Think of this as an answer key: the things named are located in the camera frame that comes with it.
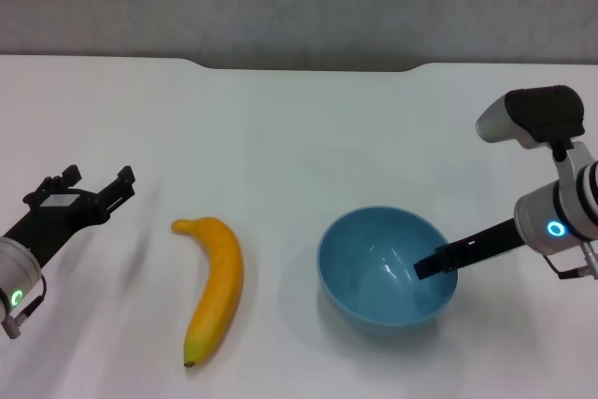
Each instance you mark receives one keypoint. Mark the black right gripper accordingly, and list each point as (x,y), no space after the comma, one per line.
(486,242)

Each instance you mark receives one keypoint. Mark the yellow banana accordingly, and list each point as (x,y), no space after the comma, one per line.
(219,277)

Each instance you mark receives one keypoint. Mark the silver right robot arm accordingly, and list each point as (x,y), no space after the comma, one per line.
(560,212)

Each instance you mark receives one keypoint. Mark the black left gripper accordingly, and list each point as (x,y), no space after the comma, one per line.
(51,221)

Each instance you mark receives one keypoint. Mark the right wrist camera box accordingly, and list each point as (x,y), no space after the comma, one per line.
(537,114)

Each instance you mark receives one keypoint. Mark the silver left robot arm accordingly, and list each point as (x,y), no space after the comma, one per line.
(14,273)

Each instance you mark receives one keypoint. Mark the blue bowl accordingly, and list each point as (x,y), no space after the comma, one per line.
(374,287)

